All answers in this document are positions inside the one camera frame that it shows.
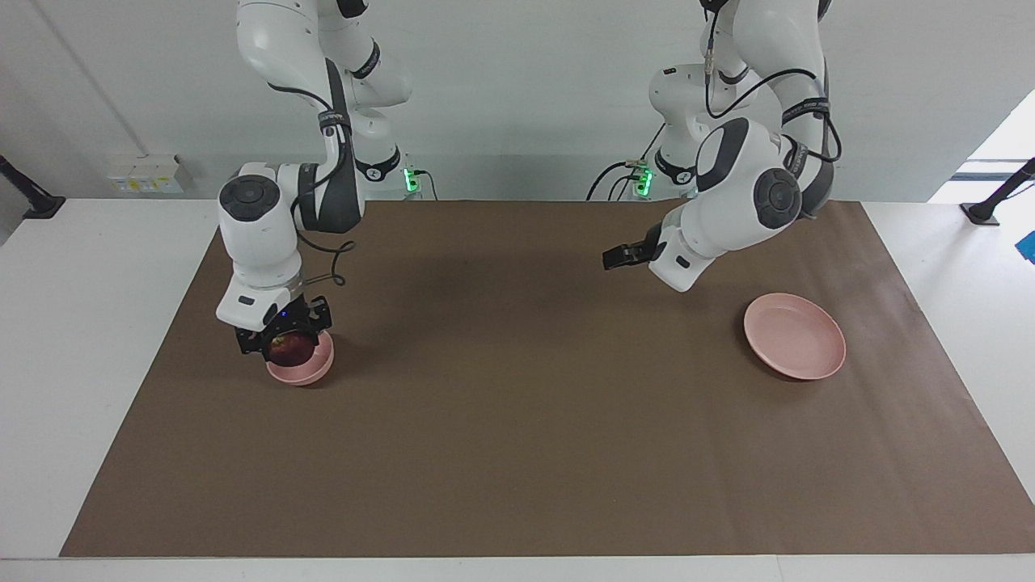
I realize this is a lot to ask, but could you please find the dark red apple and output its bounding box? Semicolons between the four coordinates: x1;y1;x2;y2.
269;335;316;365

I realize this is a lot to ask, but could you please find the pink bowl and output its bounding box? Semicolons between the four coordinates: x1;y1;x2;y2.
266;327;335;386

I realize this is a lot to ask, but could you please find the pink plate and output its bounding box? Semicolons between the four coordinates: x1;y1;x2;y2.
744;293;847;381

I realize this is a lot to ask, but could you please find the brown table mat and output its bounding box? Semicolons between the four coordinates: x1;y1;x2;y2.
59;199;1035;559

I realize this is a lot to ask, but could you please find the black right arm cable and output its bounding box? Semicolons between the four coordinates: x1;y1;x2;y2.
267;61;358;289

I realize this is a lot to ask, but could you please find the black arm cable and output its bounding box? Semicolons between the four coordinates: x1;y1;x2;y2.
702;0;843;164
267;61;358;289

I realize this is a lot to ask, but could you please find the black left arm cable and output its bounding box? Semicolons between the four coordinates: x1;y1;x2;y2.
702;0;843;164

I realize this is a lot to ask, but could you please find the white wall socket box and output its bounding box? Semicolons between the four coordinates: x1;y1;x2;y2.
108;155;195;195

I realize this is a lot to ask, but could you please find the black camera stand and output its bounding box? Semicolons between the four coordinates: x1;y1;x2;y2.
961;158;1035;226
0;154;65;221

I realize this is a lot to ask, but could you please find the dark window rail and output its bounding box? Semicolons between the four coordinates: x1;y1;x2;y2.
950;160;1021;180

